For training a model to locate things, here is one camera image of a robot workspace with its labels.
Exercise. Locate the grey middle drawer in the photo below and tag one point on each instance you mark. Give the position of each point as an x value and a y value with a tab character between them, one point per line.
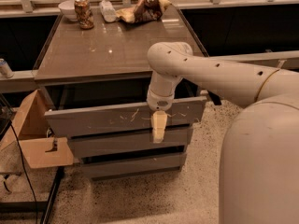
128	142

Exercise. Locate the grey drawer cabinet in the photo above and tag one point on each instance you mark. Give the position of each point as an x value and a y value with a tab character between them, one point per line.
108	65

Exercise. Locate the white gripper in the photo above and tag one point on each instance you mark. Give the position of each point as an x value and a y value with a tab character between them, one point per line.
161	102

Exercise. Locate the grey top drawer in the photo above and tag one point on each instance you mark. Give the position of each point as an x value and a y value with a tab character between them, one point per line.
121	118

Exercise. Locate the white can on ledge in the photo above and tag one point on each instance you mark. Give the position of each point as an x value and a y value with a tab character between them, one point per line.
5	70

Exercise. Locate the clear plastic water bottle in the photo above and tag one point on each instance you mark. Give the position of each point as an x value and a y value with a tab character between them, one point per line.
107	10

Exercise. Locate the grey drawer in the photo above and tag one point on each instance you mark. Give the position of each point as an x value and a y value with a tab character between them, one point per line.
121	118
135	166
128	142

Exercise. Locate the open cardboard box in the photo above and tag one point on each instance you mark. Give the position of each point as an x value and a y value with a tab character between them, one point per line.
40	149

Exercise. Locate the white bowl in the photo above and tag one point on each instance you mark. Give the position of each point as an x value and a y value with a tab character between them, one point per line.
68	10

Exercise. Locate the grey bottom drawer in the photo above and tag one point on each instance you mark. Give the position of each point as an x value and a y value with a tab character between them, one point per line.
135	166

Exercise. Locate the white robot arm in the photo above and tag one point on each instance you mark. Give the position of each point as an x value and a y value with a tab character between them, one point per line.
259	164

